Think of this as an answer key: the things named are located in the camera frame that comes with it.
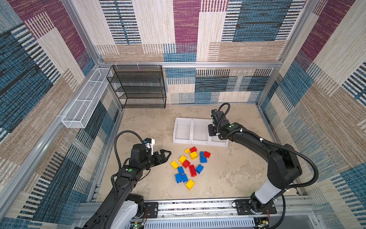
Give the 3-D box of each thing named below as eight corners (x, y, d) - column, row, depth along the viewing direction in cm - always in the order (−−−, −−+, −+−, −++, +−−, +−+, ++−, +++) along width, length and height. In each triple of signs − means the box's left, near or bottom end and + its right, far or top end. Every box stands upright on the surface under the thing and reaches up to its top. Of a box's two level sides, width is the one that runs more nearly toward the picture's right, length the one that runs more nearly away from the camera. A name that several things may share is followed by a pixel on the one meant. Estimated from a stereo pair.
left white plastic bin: (173, 145, 99) (172, 140, 93) (174, 123, 111) (174, 117, 105) (192, 145, 99) (192, 140, 93) (191, 123, 111) (191, 117, 105)
